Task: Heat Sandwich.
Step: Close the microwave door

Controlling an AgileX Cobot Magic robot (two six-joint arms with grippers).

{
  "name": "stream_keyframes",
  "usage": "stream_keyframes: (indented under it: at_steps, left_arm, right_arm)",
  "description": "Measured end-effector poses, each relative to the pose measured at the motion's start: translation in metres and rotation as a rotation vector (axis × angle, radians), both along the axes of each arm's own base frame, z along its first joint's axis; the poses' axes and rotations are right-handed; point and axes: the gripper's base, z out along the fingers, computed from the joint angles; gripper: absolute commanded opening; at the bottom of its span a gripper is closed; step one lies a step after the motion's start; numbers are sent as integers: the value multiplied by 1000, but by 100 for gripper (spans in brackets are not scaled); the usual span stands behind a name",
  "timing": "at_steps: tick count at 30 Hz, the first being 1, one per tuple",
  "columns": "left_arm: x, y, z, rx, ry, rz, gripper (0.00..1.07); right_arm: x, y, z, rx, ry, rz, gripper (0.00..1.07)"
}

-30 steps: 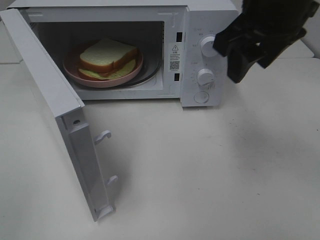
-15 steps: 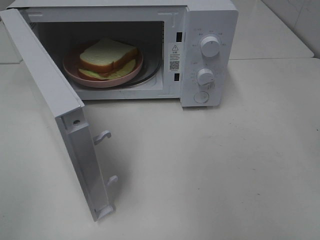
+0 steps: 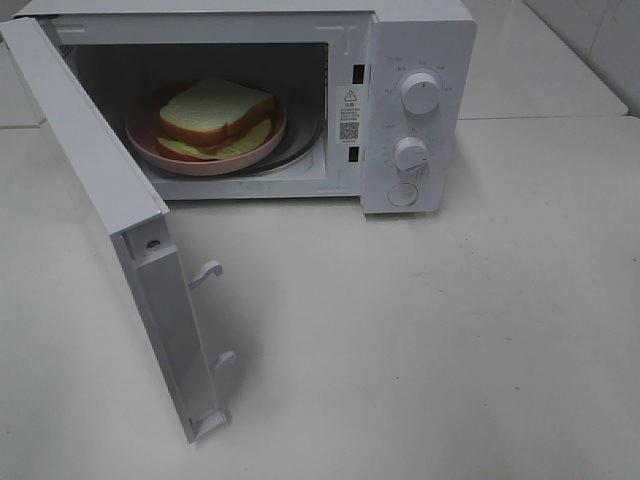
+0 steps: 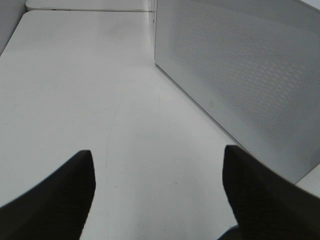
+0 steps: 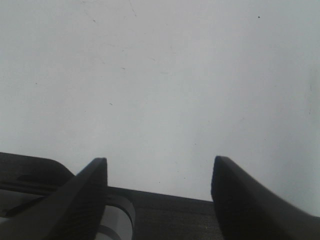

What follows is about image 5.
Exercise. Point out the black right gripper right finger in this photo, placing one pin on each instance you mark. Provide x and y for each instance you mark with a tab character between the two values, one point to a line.
246	210

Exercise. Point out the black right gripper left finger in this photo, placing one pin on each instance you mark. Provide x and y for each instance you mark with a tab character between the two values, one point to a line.
73	212

